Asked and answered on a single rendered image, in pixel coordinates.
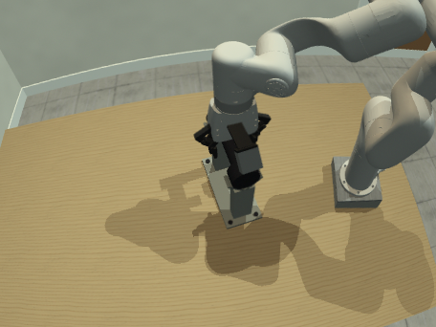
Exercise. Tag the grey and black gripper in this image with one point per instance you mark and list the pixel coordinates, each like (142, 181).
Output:
(217, 122)

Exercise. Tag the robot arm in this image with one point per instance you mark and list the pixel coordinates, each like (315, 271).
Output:
(382, 25)

